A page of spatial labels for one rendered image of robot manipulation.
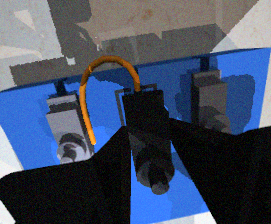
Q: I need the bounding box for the blue flat deck plate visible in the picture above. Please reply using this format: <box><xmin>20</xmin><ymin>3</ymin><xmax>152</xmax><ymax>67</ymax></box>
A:
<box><xmin>0</xmin><ymin>47</ymin><xmax>271</xmax><ymax>224</ymax></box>

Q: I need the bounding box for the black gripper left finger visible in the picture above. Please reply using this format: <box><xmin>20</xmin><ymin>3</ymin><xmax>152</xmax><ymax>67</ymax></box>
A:
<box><xmin>0</xmin><ymin>126</ymin><xmax>131</xmax><ymax>224</ymax></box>

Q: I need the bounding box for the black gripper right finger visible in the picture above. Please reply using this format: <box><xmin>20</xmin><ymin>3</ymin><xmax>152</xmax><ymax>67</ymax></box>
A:
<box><xmin>169</xmin><ymin>118</ymin><xmax>271</xmax><ymax>224</ymax></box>

